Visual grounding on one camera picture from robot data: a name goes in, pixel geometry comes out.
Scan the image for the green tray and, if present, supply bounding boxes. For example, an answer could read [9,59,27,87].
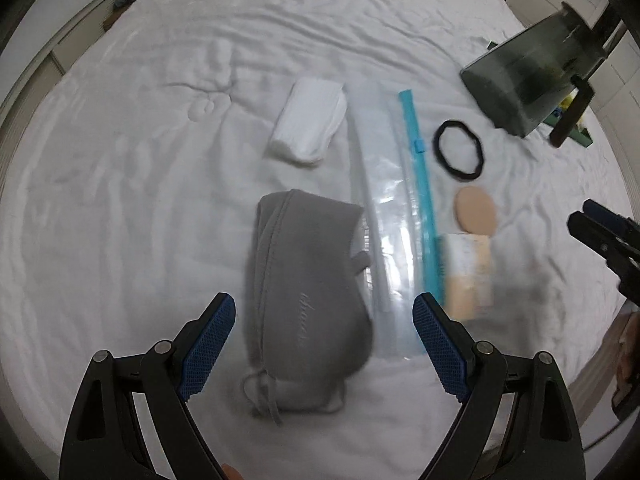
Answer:
[544,107,593,148]

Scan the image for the yellow towel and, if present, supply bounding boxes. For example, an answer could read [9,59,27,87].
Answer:
[559,90,587,128]

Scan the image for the grey face mask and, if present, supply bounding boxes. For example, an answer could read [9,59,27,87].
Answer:
[242,190,374,424]

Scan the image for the small tissue packet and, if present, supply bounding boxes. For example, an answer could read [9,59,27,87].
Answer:
[439,233,494,322]

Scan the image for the white cloth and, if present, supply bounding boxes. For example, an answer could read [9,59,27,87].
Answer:
[268,77,347,167]

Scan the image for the clear zip bag blue slider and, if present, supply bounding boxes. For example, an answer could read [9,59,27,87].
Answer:
[346,80,444,359]

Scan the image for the beige round powder puff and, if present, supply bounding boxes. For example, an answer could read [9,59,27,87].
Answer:
[454,185,498,236]

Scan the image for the white wardrobe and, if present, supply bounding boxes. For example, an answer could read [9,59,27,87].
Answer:
[506,0,639,134]

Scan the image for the black hair tie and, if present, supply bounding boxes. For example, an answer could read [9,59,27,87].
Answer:
[432,119,486,181]

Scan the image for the white bed duvet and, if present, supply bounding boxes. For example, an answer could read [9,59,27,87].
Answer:
[1,0,630,479]

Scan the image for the dark glass jar wooden lid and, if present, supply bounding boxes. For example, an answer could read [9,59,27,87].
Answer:
[460,2,620,148]

